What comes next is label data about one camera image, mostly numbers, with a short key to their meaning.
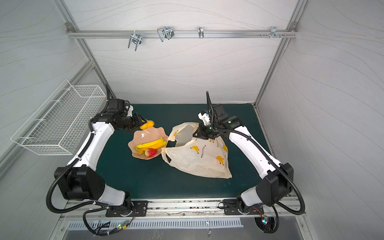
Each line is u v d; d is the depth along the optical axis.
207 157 0.75
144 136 0.99
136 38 0.79
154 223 0.70
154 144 0.94
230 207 0.74
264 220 0.72
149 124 0.82
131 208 0.72
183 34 0.78
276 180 0.40
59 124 0.69
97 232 0.67
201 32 0.78
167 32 0.77
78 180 0.41
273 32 0.76
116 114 0.61
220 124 0.57
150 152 0.89
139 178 0.82
